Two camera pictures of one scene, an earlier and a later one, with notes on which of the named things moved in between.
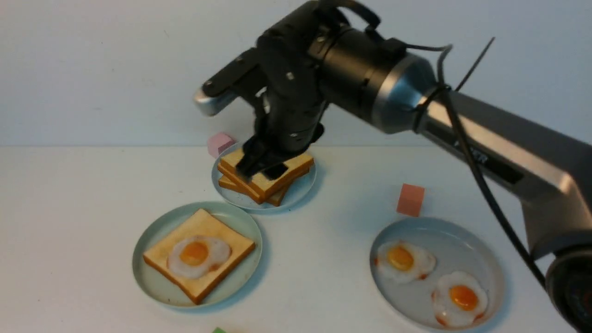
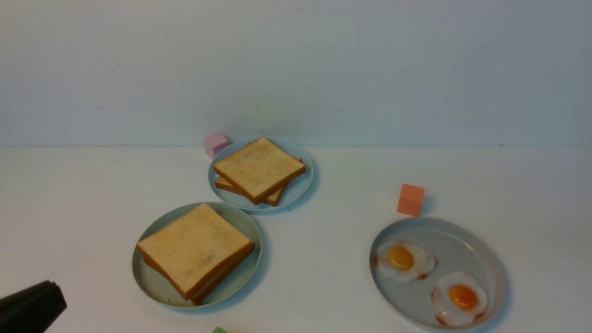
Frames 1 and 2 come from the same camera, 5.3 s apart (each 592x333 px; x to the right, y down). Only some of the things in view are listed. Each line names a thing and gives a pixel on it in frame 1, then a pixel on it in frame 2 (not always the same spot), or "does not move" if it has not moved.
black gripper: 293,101 to 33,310
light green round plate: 161,223 does not move
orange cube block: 410,200 does not move
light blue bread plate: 297,190 does not move
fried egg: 403,262 does not move
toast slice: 260,185 to 194,253
